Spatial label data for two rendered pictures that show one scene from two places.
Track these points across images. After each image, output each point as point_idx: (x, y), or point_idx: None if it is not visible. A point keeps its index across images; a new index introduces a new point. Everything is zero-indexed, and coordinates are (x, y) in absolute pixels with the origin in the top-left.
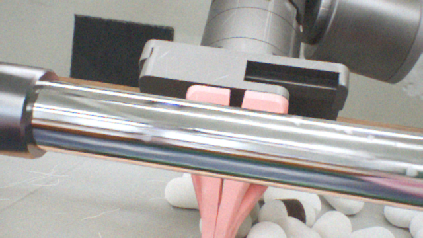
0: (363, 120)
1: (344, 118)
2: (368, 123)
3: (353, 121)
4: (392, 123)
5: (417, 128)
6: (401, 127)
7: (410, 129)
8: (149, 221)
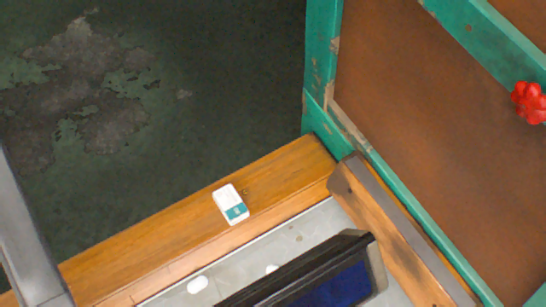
0: (120, 237)
1: (108, 244)
2: (125, 244)
3: (116, 246)
4: (136, 226)
5: (151, 222)
6: (143, 232)
7: (148, 229)
8: None
